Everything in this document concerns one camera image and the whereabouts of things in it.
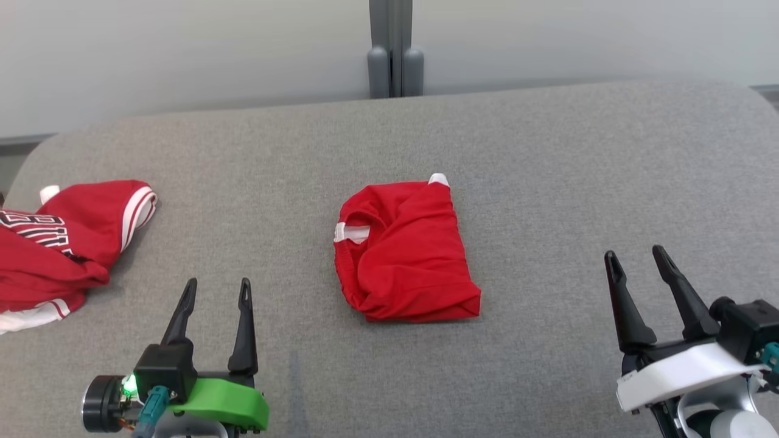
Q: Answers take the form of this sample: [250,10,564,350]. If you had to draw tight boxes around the grey vertical partition frame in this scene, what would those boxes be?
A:
[368,0,414,98]

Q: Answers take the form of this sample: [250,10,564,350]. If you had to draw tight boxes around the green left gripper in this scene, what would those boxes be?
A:
[82,278,270,434]

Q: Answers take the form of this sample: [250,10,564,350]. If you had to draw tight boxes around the grey rounded post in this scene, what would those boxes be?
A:
[367,46,390,100]
[402,47,424,97]

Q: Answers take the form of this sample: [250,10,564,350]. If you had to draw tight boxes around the left camera cable teal plug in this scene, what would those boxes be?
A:
[131,385,172,438]

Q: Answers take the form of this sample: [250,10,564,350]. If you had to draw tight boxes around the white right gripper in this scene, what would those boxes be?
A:
[604,245,770,414]

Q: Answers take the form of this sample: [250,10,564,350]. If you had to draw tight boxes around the red shorts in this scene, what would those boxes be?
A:
[333,173,483,323]

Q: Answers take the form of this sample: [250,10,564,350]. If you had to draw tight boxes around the red white basketball jersey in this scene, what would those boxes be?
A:
[0,179,158,335]

